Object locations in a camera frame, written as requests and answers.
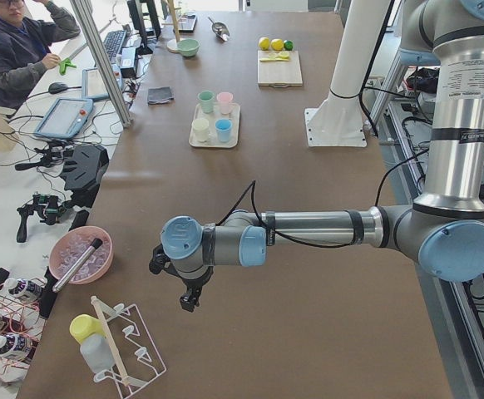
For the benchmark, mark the pink cup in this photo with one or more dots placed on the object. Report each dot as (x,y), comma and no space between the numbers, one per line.
(225,102)

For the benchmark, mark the yellow cap plastic bottle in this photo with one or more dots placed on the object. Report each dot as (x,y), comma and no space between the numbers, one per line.
(94,347)

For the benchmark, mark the wooden cup rack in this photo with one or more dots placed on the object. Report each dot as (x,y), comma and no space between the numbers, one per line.
(173,44)

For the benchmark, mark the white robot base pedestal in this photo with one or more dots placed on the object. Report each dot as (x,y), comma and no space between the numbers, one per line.
(367,49)

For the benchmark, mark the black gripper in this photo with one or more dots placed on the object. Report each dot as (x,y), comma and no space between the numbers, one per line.
(192,286)

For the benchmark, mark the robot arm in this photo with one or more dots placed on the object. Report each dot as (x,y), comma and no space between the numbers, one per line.
(442,229)

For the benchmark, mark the white wire bottle rack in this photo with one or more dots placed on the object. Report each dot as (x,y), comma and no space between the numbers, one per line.
(138,362)

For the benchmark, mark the metal rod in bowl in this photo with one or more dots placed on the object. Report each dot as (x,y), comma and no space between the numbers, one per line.
(69,274)

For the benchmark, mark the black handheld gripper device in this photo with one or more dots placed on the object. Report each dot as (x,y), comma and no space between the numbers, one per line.
(49,208)

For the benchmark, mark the metal scoop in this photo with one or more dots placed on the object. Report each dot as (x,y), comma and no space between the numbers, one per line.
(220,30)

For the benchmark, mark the green bowl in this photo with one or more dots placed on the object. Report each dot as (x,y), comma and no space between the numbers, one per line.
(188,47)

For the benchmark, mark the seated person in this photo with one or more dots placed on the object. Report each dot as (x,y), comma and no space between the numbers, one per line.
(25,53)

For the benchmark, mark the cream white cup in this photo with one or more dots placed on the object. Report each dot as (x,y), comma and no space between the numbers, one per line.
(201,129)

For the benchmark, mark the grey cloth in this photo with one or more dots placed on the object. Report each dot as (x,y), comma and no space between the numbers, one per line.
(159,95)

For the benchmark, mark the whole lemon near lime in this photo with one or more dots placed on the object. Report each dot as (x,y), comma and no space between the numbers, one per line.
(277,44)

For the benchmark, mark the green cup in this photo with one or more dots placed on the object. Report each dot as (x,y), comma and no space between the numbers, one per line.
(207,101)

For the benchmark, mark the beige rabbit tray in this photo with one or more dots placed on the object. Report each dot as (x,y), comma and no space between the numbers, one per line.
(215,140)

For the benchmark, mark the black computer mouse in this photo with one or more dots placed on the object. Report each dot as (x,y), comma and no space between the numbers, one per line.
(57,87)

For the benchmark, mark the green lime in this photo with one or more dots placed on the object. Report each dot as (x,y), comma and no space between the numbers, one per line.
(288,45)

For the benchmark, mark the wooden cutting board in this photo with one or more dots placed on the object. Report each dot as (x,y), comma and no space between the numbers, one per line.
(279,74)

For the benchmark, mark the black keyboard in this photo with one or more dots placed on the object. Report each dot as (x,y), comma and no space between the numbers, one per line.
(113,43)

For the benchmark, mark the black stand plate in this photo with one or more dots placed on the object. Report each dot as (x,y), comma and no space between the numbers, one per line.
(82,173)

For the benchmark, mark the blue cup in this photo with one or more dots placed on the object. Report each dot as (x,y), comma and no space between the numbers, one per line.
(223,129)

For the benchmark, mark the whole lemon outer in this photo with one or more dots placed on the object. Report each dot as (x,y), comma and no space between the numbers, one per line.
(264,43)

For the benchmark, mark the yellow plastic knife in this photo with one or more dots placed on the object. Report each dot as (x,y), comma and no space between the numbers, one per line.
(270,59)

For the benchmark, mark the teach pendant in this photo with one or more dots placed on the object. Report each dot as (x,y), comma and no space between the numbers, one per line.
(64,119)
(93,86)

